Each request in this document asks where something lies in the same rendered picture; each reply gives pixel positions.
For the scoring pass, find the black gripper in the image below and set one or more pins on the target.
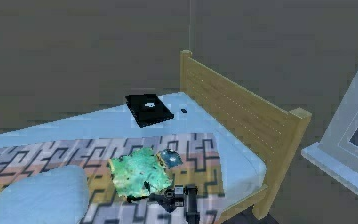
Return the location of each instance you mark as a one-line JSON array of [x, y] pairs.
[[172, 201]]

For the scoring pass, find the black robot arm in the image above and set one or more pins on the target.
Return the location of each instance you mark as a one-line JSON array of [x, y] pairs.
[[192, 203]]

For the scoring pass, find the black laptop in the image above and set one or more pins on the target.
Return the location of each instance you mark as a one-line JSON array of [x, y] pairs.
[[149, 110]]

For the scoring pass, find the small black hard drive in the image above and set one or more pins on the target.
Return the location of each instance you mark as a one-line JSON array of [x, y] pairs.
[[184, 110]]

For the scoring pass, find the green crumpled cloth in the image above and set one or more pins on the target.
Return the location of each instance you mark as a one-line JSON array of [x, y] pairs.
[[137, 173]]

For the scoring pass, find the blue crumpled lump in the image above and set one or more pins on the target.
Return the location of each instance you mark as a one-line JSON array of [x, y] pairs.
[[170, 158]]

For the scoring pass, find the patterned grey and yellow blanket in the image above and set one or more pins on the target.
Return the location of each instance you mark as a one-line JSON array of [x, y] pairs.
[[193, 156]]

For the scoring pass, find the pale blue pillow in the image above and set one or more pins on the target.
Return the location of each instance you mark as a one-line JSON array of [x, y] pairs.
[[40, 196]]

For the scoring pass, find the wooden bed with blue mattress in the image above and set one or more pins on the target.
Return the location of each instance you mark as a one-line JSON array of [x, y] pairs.
[[240, 110]]

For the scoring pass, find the white framed window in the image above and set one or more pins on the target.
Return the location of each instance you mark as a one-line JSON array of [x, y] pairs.
[[347, 133]]

